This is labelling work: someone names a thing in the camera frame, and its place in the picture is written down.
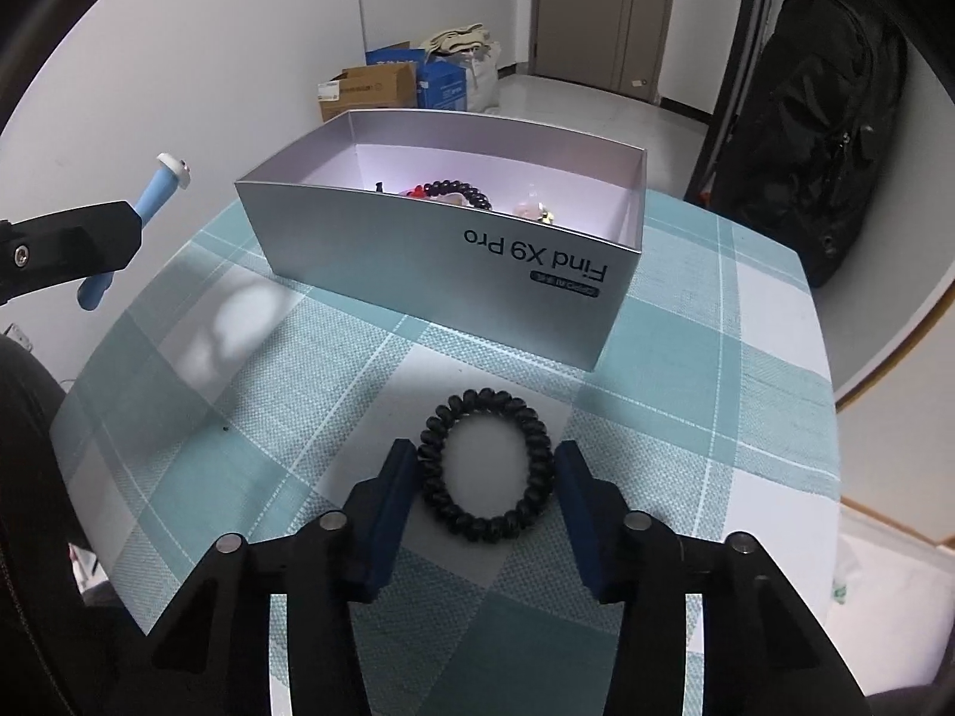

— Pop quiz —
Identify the black hair tie red ornament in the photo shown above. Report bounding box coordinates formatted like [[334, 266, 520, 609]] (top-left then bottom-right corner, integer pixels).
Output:
[[373, 177, 495, 214]]

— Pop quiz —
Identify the black tripod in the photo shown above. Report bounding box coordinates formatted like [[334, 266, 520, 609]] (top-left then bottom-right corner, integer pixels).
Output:
[[682, 0, 784, 202]]

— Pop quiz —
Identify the grey door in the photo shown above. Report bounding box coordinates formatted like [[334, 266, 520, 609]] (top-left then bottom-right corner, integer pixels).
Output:
[[531, 0, 680, 101]]

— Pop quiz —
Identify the blue cardboard box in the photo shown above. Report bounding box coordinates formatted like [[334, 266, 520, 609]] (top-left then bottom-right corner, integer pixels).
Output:
[[365, 41, 471, 113]]

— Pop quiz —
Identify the brown cardboard box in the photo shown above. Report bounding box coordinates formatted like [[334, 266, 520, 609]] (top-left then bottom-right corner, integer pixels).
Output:
[[315, 61, 417, 124]]

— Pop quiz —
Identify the light blue hair ring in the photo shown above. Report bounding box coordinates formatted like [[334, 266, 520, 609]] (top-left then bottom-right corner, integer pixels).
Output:
[[76, 153, 192, 310]]

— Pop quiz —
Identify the white plastic bag green print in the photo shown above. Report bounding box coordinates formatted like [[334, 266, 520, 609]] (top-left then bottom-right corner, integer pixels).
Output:
[[828, 522, 955, 661]]

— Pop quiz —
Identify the plain black spiral hair tie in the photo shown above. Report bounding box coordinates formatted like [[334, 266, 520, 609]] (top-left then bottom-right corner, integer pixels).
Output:
[[418, 386, 557, 542]]

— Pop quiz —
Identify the teal checked tablecloth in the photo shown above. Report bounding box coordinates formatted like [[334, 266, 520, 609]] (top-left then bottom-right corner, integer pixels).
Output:
[[48, 190, 840, 716]]

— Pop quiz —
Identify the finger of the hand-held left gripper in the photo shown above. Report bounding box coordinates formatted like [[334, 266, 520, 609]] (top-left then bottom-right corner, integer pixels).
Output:
[[0, 200, 144, 307]]

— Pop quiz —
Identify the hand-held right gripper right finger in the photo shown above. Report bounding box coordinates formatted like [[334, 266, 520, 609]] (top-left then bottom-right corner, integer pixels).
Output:
[[553, 439, 874, 716]]

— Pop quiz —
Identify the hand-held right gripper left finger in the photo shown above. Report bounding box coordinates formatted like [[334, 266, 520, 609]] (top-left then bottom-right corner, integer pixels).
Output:
[[141, 439, 419, 716]]

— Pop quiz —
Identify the black backpack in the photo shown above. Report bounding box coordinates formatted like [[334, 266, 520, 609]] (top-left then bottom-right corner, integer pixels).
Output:
[[705, 0, 910, 289]]

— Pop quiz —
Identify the silver cardboard box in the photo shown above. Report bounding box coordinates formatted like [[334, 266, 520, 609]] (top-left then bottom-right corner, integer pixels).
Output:
[[235, 109, 649, 372]]

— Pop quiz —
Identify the white tote bag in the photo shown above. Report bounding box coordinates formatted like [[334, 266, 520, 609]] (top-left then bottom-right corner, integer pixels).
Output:
[[463, 39, 503, 115]]

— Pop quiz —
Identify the beige folded cloth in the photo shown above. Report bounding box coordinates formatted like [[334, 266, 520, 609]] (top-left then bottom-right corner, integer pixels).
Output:
[[427, 24, 495, 55]]

